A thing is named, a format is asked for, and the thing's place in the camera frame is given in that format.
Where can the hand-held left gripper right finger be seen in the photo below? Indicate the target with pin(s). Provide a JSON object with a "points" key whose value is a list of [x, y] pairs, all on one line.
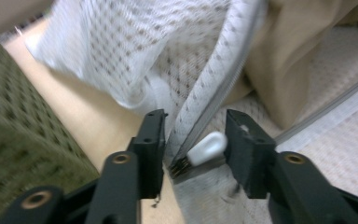
{"points": [[248, 155]]}

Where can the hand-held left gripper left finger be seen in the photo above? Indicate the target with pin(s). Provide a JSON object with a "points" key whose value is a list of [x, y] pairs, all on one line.
{"points": [[152, 155]]}

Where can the white mesh laundry bag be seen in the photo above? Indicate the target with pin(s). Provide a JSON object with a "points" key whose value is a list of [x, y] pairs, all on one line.
{"points": [[121, 46]]}

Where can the beige garment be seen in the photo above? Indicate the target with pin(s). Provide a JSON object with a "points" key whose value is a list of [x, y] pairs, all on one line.
{"points": [[292, 46]]}

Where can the green woven basket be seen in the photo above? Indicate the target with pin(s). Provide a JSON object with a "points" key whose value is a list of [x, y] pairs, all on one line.
{"points": [[18, 124]]}

